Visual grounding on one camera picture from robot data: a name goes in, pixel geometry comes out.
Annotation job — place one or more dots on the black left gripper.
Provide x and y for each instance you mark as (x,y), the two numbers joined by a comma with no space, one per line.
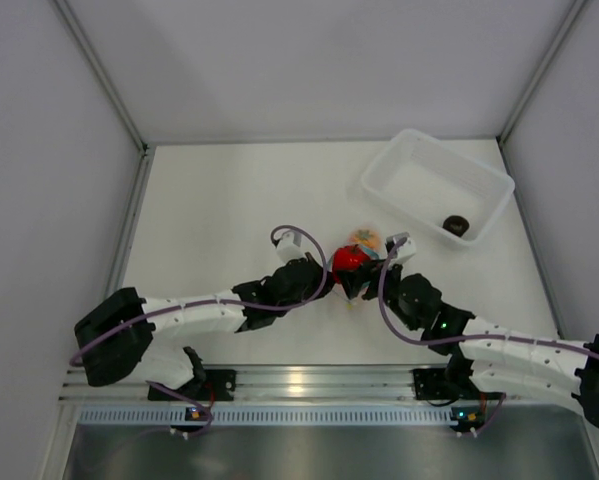
(319,277)

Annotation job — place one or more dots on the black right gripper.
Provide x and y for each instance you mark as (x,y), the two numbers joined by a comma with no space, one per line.
(353,280)

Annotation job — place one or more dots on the clear zip top bag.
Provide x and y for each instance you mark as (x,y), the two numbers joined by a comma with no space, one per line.
(367,268)

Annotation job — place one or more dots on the red fake pepper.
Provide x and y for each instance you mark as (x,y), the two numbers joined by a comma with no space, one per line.
(349,257)

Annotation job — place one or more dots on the yellow fake bell pepper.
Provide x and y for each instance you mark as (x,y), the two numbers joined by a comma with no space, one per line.
(367,237)

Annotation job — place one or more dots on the black fake food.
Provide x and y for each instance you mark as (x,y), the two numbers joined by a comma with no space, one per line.
(456,225)

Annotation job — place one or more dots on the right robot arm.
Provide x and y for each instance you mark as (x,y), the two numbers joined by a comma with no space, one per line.
(484,356)

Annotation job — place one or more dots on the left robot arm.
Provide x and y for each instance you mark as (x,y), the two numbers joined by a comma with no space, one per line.
(128,336)

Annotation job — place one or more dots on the white plastic basket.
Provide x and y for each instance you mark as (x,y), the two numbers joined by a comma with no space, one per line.
(418,178)

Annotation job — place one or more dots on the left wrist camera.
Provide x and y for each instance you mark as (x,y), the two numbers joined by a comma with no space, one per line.
(288,246)

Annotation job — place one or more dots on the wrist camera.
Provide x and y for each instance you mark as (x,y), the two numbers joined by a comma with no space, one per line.
(400,248)
(288,246)

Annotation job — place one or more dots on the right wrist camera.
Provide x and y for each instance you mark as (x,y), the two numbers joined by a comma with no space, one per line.
(400,248)

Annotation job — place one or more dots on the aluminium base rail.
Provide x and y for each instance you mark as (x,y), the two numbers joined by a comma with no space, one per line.
(273,384)

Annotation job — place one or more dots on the aluminium frame post left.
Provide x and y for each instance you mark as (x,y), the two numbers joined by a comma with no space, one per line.
(78,34)

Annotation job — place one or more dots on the aluminium frame post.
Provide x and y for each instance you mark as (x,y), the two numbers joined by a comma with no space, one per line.
(573,14)
(78,34)

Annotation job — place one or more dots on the white slotted cable duct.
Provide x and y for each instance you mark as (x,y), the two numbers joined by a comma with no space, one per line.
(253,415)

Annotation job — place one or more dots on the aluminium frame post right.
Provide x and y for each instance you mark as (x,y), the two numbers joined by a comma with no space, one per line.
(573,14)

